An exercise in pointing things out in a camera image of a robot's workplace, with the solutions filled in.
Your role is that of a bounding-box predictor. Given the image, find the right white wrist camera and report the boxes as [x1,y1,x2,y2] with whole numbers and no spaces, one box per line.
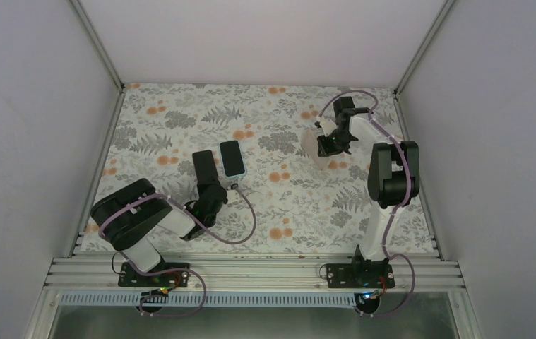
[315,117,337,136]

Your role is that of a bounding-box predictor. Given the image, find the purple cable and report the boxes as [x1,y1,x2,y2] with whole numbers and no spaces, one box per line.
[318,90,417,282]
[98,185,257,277]

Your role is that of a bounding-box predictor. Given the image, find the aluminium rail base frame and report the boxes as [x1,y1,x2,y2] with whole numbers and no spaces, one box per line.
[24,252,484,339]

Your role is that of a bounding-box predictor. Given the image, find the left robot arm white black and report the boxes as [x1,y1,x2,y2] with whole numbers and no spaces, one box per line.
[90,179,227,286]

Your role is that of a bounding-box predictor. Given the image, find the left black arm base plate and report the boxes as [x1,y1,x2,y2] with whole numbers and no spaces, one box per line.
[117,263,189,289]

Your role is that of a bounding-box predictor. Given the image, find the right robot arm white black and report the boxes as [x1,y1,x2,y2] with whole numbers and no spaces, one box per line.
[310,95,419,288]

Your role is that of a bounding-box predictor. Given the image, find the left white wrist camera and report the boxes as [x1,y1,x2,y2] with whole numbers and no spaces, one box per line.
[226,183,242,205]

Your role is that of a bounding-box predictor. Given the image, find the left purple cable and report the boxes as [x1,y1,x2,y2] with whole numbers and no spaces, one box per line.
[98,185,257,277]

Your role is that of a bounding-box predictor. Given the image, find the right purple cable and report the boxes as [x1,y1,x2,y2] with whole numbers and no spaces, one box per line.
[318,90,417,282]

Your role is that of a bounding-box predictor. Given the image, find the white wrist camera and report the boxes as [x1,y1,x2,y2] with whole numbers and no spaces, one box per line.
[226,183,242,205]
[315,117,337,136]

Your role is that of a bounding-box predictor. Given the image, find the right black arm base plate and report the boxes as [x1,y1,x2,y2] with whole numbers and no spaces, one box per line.
[318,261,395,290]

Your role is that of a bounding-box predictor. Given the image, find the floral patterned table mat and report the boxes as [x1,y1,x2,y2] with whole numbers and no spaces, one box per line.
[80,83,438,255]

